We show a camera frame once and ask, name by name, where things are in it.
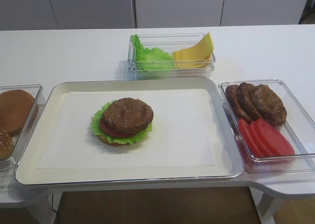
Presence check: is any green lettuce in bin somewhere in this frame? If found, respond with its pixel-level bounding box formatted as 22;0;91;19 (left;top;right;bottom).
131;34;174;70

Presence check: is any clear lettuce and cheese bin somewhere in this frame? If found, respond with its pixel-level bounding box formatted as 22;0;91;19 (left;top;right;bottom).
127;33;216;79

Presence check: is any green lettuce leaf on burger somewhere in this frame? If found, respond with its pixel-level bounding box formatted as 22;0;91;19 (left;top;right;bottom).
91;100;153;144

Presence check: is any yellow cheese slice stack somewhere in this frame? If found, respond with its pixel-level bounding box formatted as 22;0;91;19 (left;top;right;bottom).
172;48;211;69

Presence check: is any brown burger patty on burger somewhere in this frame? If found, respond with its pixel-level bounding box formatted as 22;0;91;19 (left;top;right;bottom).
101;97;154;134

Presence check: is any white serving tray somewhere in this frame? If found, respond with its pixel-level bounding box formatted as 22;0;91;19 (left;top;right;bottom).
15;78;243;185

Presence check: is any tomato slice on burger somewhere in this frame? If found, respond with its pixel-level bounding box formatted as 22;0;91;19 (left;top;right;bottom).
99;119;136;138

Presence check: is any bottom burger bun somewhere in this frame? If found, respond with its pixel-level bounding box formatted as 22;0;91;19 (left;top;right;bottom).
97;135;129;147

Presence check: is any left brown patty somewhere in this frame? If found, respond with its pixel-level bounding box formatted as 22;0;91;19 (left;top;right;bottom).
225;85;252;124

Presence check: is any middle brown patty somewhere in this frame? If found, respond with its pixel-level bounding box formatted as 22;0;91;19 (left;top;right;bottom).
238;82;263;121

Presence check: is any left tomato slice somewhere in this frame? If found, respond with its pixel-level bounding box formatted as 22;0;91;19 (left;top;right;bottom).
238;119;263;158

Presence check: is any right brown patty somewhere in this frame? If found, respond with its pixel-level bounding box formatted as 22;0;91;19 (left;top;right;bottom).
250;84;287;127

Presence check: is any middle tomato slice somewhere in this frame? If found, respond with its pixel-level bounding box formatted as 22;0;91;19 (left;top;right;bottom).
249;121;275;157

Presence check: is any clear patty and tomato bin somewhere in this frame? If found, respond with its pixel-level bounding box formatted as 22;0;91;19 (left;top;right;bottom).
219;79;315;173

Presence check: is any right tomato slice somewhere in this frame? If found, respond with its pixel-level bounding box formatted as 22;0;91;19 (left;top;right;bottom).
254;119;295;157

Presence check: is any plain brown bun half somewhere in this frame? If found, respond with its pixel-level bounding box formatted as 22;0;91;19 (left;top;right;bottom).
0;90;39;136

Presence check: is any sesame bun top near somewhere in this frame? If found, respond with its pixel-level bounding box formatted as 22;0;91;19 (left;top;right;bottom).
0;130;14;160

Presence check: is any clear bun bin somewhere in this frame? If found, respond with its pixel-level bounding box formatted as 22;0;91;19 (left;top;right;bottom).
0;85;45;179

